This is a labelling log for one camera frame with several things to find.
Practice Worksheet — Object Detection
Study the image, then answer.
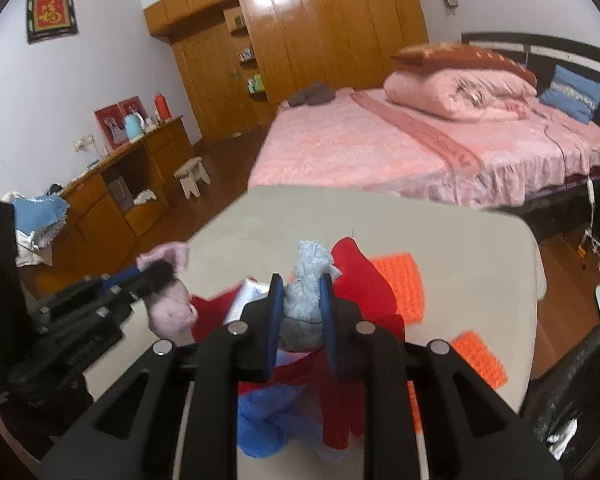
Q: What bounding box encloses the large red photo frame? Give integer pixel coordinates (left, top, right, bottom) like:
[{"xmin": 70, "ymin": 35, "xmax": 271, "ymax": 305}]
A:
[{"xmin": 94, "ymin": 104, "xmax": 129, "ymax": 154}]

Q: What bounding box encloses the pink bed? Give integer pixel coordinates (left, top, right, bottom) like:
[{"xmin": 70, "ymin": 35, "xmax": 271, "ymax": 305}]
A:
[{"xmin": 247, "ymin": 87, "xmax": 600, "ymax": 212}]

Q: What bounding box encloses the brown red patterned blanket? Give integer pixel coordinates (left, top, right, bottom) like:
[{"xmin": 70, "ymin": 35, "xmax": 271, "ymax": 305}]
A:
[{"xmin": 390, "ymin": 42, "xmax": 538, "ymax": 86}]

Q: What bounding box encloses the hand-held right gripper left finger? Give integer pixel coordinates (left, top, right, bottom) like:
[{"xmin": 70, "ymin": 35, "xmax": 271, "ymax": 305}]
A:
[{"xmin": 37, "ymin": 273, "xmax": 286, "ymax": 480}]

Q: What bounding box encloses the small red photo frame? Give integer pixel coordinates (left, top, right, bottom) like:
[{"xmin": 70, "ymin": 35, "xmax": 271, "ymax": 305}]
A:
[{"xmin": 118, "ymin": 96, "xmax": 146, "ymax": 122}]

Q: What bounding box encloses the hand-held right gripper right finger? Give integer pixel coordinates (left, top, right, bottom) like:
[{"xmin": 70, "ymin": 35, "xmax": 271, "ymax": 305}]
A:
[{"xmin": 320, "ymin": 273, "xmax": 563, "ymax": 480}]

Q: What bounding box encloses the grey paper bag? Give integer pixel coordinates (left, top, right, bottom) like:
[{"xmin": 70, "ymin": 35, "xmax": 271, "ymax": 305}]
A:
[{"xmin": 107, "ymin": 175, "xmax": 136, "ymax": 214}]

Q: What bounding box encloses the red plastic bag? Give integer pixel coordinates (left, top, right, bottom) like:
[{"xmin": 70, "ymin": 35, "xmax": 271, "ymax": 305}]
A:
[{"xmin": 190, "ymin": 237, "xmax": 407, "ymax": 452}]

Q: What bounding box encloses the small white stool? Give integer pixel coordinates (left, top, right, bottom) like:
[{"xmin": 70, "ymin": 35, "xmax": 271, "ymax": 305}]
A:
[{"xmin": 174, "ymin": 156, "xmax": 212, "ymax": 199}]

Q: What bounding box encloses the light blue cloth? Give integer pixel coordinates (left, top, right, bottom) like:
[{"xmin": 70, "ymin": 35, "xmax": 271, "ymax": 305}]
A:
[{"xmin": 11, "ymin": 193, "xmax": 71, "ymax": 249}]

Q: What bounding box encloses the wooden wardrobe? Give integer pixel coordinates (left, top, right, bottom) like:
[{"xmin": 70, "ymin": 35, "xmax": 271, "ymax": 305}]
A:
[{"xmin": 144, "ymin": 0, "xmax": 429, "ymax": 144}]

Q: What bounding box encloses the pink drawstring pouch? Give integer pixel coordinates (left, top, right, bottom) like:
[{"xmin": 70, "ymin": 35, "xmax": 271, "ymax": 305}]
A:
[{"xmin": 136, "ymin": 241, "xmax": 200, "ymax": 339}]

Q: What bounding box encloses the light blue kettle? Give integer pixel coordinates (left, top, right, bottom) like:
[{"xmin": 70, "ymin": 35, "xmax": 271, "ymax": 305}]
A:
[{"xmin": 123, "ymin": 112, "xmax": 146, "ymax": 141}]

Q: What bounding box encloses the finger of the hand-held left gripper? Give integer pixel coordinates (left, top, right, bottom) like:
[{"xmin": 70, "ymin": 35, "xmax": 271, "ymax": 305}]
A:
[
  {"xmin": 10, "ymin": 300, "xmax": 136, "ymax": 377},
  {"xmin": 40, "ymin": 264, "xmax": 177, "ymax": 313}
]

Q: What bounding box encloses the pink bed runner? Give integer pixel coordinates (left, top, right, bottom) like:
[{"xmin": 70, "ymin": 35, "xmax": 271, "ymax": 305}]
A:
[{"xmin": 351, "ymin": 91, "xmax": 485, "ymax": 177}]

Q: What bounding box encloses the beige table cover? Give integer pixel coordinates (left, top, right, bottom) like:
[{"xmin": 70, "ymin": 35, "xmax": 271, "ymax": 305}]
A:
[{"xmin": 87, "ymin": 185, "xmax": 549, "ymax": 480}]

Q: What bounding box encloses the white crumpled paper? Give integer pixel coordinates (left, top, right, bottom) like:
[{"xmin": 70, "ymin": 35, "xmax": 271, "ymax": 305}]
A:
[{"xmin": 546, "ymin": 417, "xmax": 579, "ymax": 462}]

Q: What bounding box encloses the black bagged trash bin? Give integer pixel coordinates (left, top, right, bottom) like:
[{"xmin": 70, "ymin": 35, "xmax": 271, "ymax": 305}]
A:
[{"xmin": 520, "ymin": 317, "xmax": 600, "ymax": 480}]

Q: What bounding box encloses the pink folded quilt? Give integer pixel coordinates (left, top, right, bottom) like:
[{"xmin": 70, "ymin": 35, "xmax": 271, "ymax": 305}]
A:
[{"xmin": 383, "ymin": 69, "xmax": 539, "ymax": 122}]

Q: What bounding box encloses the red gold framed picture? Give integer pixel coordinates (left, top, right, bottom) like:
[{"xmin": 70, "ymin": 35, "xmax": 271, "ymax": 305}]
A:
[{"xmin": 26, "ymin": 0, "xmax": 75, "ymax": 45}]

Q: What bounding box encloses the blue pillow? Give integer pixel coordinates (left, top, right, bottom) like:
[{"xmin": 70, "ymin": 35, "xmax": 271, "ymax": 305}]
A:
[{"xmin": 539, "ymin": 65, "xmax": 600, "ymax": 126}]

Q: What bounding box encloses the white plastic packet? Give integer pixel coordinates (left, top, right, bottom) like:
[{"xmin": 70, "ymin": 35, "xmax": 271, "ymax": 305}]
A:
[{"xmin": 224, "ymin": 279, "xmax": 272, "ymax": 327}]

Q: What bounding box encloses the dark grey folded clothing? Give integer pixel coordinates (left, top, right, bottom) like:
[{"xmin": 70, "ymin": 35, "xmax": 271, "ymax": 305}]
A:
[{"xmin": 287, "ymin": 82, "xmax": 337, "ymax": 109}]

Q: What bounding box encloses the dark wooden bed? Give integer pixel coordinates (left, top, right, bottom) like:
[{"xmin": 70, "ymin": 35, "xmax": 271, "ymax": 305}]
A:
[{"xmin": 460, "ymin": 31, "xmax": 600, "ymax": 242}]

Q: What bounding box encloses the wooden desk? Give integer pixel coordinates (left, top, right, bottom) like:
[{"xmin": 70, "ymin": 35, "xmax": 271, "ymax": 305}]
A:
[{"xmin": 20, "ymin": 115, "xmax": 197, "ymax": 297}]

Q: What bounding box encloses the grey blue cloth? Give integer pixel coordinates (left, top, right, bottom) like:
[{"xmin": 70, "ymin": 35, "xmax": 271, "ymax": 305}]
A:
[{"xmin": 279, "ymin": 240, "xmax": 343, "ymax": 352}]

